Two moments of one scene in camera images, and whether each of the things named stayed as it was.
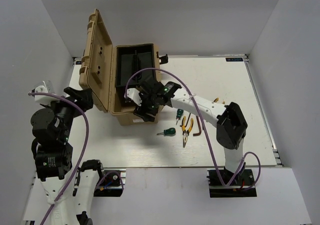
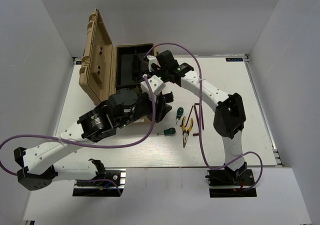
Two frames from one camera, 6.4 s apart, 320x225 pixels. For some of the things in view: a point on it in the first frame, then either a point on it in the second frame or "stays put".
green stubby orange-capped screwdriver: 170,131 stays put
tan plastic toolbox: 98,72 stays put
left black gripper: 84,97 → 163,108
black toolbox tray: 130,58 stays put
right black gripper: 141,111 → 154,70
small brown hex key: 188,119 stays put
